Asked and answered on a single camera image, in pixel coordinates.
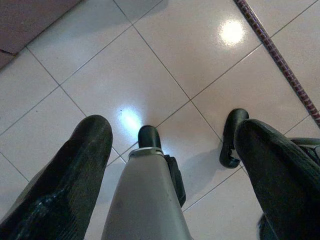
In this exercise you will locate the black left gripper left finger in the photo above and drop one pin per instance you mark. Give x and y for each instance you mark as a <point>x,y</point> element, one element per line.
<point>62,180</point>

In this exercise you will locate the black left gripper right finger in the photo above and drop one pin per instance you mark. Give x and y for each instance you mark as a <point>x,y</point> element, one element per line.
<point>282,180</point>

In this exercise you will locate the black robot right foot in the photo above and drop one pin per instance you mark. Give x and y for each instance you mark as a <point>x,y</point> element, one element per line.
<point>230,140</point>

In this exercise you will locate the silver robot left leg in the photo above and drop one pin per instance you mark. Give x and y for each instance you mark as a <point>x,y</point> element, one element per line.
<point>145,195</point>

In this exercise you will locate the brown counter cabinet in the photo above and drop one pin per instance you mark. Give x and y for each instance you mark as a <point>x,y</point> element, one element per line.
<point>25,25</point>

